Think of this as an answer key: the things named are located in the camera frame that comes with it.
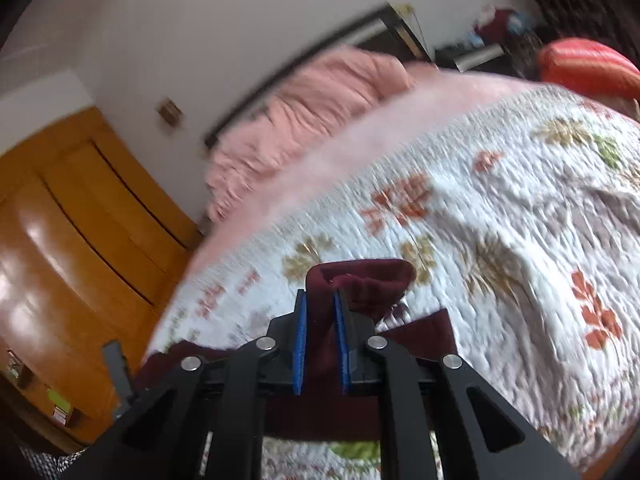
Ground floral quilted bedspread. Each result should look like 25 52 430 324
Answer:
145 85 640 480

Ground green red label box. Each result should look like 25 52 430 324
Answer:
47 387 76 427

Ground tan wall socket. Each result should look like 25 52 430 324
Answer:
156 99 182 126

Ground orange wooden wardrobe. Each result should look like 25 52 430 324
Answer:
0 105 203 446

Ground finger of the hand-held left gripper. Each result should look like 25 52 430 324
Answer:
101 340 138 418

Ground crumpled pink duvet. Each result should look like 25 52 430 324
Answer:
205 45 416 223

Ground dark nightstand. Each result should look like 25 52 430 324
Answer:
435 42 506 73

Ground dark curtain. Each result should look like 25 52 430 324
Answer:
510 0 640 61

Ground orange striped pillow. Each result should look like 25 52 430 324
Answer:
537 37 640 106

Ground dark red cloth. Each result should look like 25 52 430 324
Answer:
475 7 513 43

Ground maroon pants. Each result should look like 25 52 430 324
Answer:
135 258 458 443

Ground dark wooden headboard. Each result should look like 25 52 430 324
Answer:
202 2 431 148

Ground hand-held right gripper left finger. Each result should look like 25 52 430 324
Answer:
65 289 308 480

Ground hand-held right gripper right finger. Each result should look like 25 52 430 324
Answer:
334 289 581 480

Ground pink bed sheet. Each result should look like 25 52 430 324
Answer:
185 62 546 281

